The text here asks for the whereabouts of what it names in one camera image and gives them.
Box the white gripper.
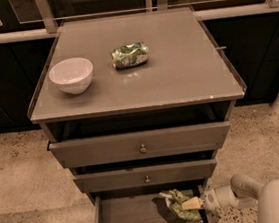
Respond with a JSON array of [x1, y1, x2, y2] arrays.
[[178, 183, 245, 215]]

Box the top grey drawer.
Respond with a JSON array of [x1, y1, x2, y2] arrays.
[[49, 122, 230, 168]]

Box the crushed green soda can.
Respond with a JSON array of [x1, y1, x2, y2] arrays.
[[111, 42, 149, 69]]

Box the grey drawer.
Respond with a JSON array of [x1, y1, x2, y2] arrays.
[[74, 159, 217, 193], [49, 122, 230, 168], [89, 182, 217, 223]]

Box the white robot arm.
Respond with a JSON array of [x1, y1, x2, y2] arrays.
[[181, 174, 279, 223]]

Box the white ceramic bowl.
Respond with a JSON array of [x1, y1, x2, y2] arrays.
[[49, 57, 94, 95]]

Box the middle grey drawer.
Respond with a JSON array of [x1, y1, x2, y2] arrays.
[[74, 159, 217, 193]]

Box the green jalapeno chip bag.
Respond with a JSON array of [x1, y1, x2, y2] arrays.
[[159, 189, 203, 223]]

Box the grey drawer cabinet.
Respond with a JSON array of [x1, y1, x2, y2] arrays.
[[17, 1, 263, 223]]

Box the bottom grey drawer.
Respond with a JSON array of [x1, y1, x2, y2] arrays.
[[89, 182, 217, 223]]

